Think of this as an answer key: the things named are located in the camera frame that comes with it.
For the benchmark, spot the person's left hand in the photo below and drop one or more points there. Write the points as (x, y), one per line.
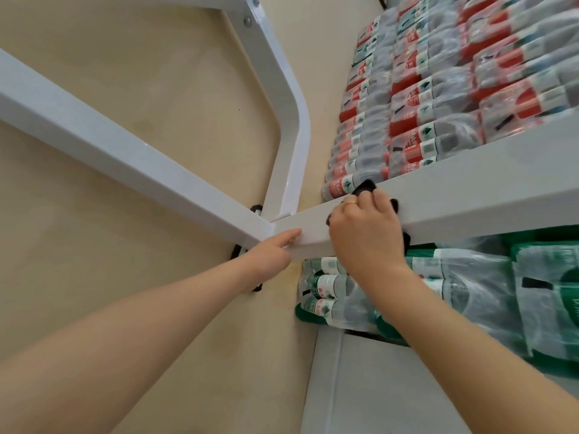
(267, 259)

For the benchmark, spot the person's right hand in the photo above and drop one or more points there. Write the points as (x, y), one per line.
(368, 239)

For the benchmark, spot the dark grey cleaning cloth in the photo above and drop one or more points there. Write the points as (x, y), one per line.
(364, 186)

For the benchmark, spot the white gym machine frame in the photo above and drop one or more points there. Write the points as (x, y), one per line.
(135, 158)

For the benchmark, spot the person's right forearm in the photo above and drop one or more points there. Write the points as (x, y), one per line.
(475, 357)

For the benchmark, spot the person's left forearm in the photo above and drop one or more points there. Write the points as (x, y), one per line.
(113, 348)

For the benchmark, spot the stack of water bottle packs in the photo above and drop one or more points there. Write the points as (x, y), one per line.
(429, 85)

